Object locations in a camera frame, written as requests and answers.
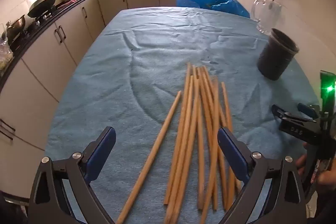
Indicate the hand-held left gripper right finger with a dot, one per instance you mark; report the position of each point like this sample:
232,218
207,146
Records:
233,155

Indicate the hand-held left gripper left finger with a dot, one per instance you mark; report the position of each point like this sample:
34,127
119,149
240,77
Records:
101,153

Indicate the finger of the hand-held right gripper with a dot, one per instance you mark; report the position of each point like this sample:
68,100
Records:
283,113
305,108

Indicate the pile of wooden chopsticks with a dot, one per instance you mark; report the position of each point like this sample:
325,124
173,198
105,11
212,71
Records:
191,134

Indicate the black utensil holder cup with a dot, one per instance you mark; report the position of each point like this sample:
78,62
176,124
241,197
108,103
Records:
275,58

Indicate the person's right hand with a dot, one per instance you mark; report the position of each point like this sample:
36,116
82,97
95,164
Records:
325,175

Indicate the clear glass pitcher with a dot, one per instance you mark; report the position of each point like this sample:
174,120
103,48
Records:
266,16

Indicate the blue towel table cover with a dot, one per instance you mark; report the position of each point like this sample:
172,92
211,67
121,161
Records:
147,56

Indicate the beige base cabinets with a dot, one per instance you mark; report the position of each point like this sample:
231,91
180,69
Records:
39,61

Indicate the clear bag of food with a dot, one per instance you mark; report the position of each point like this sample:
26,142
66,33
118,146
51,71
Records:
5,56

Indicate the black gas stove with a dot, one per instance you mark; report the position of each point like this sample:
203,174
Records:
43,18

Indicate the steel cooking pot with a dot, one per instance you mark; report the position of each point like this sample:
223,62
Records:
15,28

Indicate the pink raw meat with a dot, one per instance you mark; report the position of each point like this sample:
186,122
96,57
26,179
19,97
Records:
70,1

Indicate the black wok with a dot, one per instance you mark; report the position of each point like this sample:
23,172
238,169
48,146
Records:
43,2

